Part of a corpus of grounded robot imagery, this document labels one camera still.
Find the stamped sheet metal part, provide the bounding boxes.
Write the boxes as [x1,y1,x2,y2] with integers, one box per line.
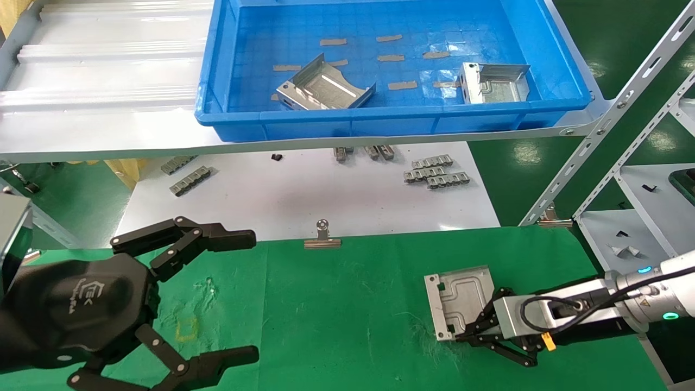
[456,62,532,105]
[275,53,377,111]
[424,266,495,342]

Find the silver binder clip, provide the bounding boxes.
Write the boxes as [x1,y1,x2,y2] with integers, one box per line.
[537,203,574,228]
[304,218,343,250]

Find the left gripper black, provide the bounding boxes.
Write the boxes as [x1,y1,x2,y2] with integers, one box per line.
[2,216,261,391]

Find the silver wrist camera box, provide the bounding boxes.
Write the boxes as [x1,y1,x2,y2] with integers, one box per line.
[0,194,34,297]
[494,295,551,340]

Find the grey side rack shelf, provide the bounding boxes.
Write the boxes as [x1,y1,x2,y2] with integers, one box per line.
[574,163,695,272]

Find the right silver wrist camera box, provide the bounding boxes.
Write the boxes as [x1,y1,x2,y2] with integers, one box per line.
[494,295,551,340]

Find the black binder clip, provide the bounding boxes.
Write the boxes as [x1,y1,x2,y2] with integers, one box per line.
[11,169,41,194]

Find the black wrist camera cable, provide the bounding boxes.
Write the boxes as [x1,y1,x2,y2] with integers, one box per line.
[520,266,695,332]

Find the blue plastic bin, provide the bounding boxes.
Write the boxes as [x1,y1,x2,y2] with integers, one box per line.
[194,0,592,143]

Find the green table cloth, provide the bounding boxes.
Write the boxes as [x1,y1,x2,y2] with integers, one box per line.
[0,226,669,391]

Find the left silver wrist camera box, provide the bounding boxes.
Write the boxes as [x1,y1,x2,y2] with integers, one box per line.
[0,194,34,297]

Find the dark green tray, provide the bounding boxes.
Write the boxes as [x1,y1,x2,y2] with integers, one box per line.
[668,169,695,206]

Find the yellow cardboard piece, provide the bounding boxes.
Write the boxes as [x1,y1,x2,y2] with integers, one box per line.
[102,158,148,191]

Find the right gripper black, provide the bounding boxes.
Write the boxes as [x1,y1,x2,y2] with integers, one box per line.
[456,287,577,368]

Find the slotted grey rack upright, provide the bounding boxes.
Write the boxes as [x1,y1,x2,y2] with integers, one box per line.
[520,0,695,226]
[572,70,695,219]

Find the white corrugated sheet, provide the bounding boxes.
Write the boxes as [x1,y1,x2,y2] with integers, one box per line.
[0,0,213,116]

